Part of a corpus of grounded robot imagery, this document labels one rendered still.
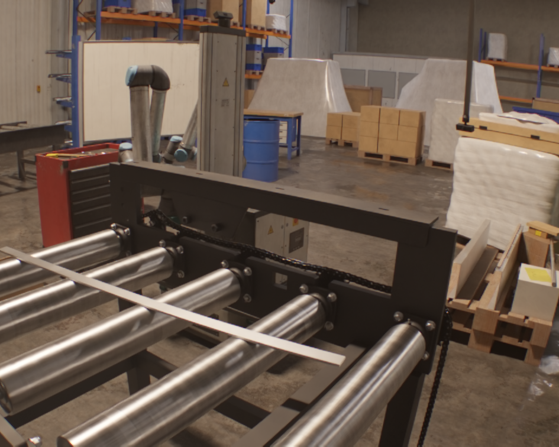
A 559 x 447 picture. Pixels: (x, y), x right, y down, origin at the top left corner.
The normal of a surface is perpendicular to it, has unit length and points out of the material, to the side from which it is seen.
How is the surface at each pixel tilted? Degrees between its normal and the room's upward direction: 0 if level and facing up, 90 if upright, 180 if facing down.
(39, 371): 54
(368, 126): 90
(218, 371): 36
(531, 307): 90
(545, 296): 90
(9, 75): 90
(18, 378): 48
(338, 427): 31
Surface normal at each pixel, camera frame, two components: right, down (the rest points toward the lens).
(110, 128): 0.50, 0.27
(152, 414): 0.57, -0.57
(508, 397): 0.04, -0.95
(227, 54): 0.82, 0.19
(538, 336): -0.57, 0.22
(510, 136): -0.83, 0.14
